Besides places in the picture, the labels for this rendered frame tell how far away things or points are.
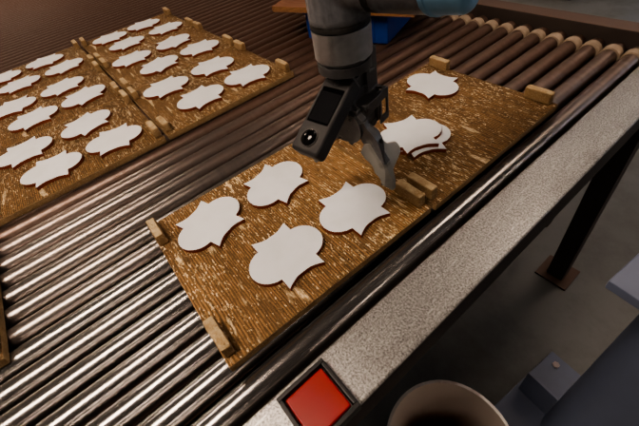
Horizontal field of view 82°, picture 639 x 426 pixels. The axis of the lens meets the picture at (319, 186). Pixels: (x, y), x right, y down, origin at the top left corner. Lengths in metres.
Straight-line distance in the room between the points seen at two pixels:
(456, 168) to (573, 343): 1.07
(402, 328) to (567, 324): 1.20
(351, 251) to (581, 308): 1.28
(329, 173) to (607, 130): 0.57
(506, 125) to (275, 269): 0.56
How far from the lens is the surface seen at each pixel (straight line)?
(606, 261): 1.94
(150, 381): 0.63
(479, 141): 0.82
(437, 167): 0.75
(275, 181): 0.75
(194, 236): 0.71
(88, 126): 1.23
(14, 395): 0.77
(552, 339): 1.67
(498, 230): 0.69
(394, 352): 0.56
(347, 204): 0.67
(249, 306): 0.60
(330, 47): 0.46
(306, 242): 0.62
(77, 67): 1.74
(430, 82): 1.00
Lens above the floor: 1.43
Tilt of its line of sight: 43 degrees down
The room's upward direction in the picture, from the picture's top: 12 degrees counter-clockwise
